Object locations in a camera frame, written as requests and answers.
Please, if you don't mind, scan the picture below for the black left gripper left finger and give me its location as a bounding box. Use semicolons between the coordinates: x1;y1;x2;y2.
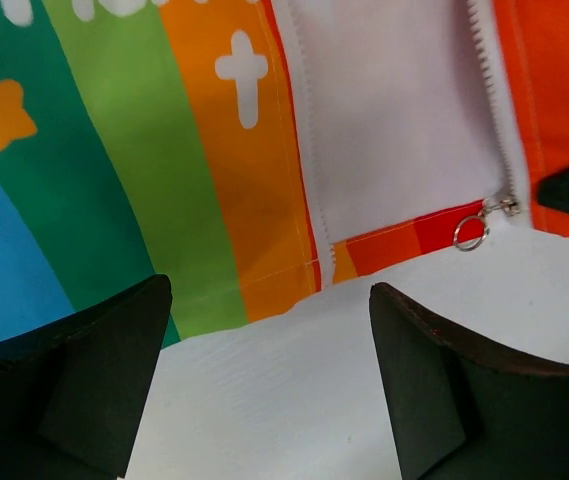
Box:
0;275;172;479

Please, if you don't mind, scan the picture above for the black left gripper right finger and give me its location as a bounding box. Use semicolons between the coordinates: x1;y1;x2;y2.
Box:
369;283;569;479

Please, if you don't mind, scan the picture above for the rainbow white red kids jacket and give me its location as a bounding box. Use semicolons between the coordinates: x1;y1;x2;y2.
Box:
0;1;569;344

